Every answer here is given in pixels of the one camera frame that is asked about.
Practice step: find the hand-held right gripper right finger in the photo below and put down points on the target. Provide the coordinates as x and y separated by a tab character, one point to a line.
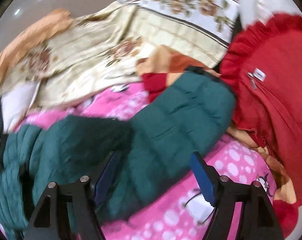
202	177

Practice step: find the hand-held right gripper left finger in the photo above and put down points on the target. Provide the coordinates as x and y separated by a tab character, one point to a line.
106	177

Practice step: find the dark green puffer jacket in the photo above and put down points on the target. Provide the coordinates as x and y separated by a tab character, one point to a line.
166	120

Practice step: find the pink penguin print blanket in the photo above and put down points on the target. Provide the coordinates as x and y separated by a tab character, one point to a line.
231	165

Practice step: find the red ruffled cushion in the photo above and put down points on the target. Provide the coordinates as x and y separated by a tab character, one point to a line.
278	100

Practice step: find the white pillow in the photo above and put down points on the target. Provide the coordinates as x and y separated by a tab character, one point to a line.
16	105

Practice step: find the red orange cartoon bedsheet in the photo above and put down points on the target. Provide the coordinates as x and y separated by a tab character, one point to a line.
181	60

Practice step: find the cream floral quilt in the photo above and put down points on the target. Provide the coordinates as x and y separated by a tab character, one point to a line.
153	30

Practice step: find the orange ruffled pillow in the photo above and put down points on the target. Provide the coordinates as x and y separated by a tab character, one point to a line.
33	30

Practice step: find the white fluffy cloth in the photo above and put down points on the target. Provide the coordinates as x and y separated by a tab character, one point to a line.
260	2

